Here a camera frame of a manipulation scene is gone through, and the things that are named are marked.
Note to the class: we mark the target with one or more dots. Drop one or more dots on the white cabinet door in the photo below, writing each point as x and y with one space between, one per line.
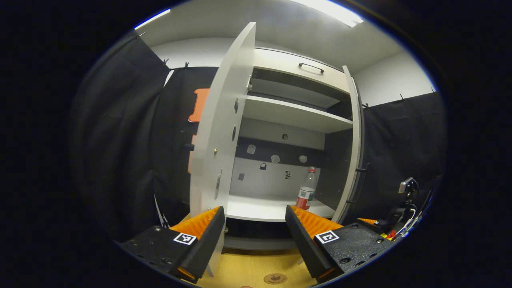
354 160
216 132

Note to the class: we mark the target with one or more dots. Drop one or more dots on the clear plastic bottle red label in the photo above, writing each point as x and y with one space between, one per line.
306 196

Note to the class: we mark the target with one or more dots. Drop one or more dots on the white folding stand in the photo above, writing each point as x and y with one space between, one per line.
160 214

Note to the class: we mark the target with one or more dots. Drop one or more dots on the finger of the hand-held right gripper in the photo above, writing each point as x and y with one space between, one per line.
368 220

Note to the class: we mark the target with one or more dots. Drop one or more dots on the white and grey cabinet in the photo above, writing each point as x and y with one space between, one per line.
272 208

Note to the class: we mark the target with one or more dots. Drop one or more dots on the small camera on stand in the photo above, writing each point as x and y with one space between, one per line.
406 186

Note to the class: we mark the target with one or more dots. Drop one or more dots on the white cabinet drawer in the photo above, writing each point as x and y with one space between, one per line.
280 62

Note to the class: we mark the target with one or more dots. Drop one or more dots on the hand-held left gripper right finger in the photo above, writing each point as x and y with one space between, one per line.
306 244

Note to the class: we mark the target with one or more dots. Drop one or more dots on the round wooden coaster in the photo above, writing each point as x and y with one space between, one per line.
275 278

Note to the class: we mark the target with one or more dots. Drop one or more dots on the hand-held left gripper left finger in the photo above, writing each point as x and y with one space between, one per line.
206 244

